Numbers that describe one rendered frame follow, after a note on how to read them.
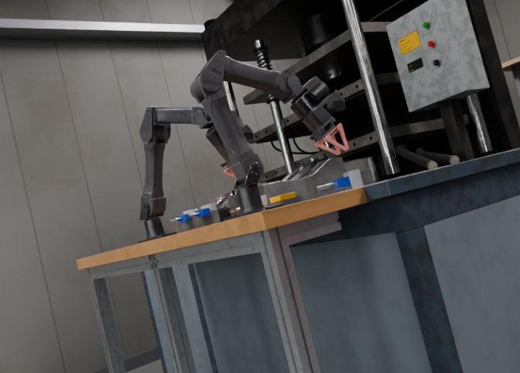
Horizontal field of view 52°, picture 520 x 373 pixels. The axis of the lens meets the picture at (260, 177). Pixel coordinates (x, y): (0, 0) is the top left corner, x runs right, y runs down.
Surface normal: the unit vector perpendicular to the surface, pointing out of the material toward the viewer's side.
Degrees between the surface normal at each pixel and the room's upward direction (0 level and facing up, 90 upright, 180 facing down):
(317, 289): 90
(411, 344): 90
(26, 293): 90
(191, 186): 90
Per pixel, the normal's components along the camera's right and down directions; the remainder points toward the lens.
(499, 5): -0.77, 0.15
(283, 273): 0.59, -0.20
